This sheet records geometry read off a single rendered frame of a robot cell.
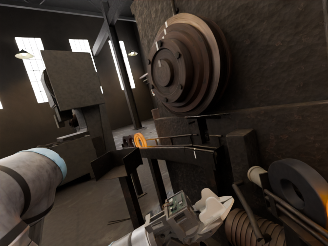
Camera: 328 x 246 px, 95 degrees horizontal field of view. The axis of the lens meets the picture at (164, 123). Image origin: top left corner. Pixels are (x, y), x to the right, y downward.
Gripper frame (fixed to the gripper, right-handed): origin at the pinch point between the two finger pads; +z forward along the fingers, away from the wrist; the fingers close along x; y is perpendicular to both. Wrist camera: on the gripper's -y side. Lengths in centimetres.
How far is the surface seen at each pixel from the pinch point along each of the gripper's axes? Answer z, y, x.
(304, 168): 17.3, 1.2, -3.4
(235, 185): 6.8, -13.6, 21.2
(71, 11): -122, 600, 738
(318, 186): 16.1, -0.7, -6.5
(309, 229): 10.6, -8.3, -6.5
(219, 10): 41, 49, 37
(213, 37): 28, 39, 25
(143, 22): 19, 84, 83
